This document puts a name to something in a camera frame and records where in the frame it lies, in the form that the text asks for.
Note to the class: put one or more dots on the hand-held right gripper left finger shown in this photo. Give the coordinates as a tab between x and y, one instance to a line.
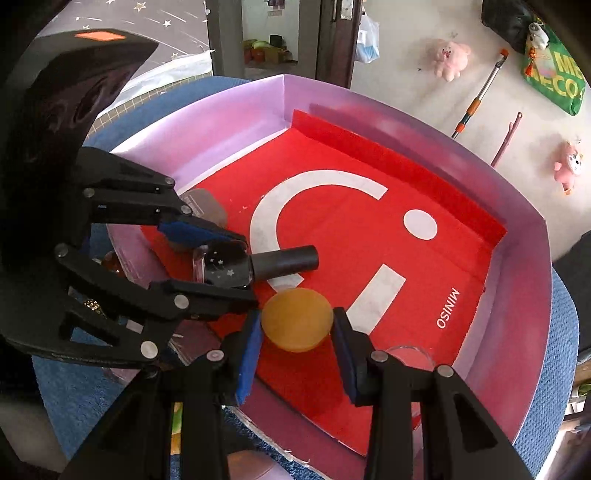
247	360

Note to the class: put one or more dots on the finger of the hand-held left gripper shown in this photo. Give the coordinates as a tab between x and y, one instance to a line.
194	230
194	300

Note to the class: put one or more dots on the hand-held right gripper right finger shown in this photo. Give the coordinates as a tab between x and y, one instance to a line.
345	364

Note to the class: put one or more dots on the pink cardboard box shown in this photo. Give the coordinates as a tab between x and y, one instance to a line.
508	286

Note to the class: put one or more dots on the white egg-shaped object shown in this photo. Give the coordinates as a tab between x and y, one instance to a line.
411	353

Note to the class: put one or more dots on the white grid sheet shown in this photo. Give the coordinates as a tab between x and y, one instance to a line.
152	83

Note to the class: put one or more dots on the dark star print cloth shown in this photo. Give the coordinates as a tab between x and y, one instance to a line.
161	27

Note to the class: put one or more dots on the cardboard boxes pile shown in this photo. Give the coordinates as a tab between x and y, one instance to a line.
268	50

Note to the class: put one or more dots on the blue textured cloth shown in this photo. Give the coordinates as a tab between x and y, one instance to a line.
561	323

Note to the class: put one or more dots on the dark brown door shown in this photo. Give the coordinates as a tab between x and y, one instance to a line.
344	41

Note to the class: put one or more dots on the white blue plastic bag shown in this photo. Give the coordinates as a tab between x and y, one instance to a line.
367	41

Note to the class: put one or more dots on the pink stick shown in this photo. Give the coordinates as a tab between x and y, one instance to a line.
508	136

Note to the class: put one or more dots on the pink plush toy white face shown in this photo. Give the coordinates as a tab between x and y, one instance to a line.
567	166

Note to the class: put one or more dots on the pink pig plush toy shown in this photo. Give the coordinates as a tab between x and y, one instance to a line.
449	57

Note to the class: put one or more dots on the green printed bag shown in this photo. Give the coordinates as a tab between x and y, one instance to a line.
554	87

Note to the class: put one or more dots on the black bag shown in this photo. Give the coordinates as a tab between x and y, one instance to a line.
505	18

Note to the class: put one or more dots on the white plush charm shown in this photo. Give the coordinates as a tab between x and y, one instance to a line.
538	34

